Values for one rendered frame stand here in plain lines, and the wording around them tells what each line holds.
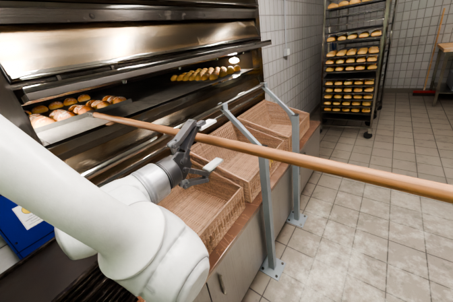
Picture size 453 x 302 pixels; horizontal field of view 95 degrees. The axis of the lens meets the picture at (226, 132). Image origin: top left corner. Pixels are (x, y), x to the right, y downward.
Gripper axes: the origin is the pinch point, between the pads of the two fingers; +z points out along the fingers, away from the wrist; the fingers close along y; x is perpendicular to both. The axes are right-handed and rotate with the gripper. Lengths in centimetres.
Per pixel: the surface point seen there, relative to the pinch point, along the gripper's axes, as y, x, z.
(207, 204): 60, -37, 22
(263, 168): 36, -7, 39
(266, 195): 54, -6, 39
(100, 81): -21, -50, -7
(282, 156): -0.5, 22.6, -0.8
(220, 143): -0.4, 3.4, -0.9
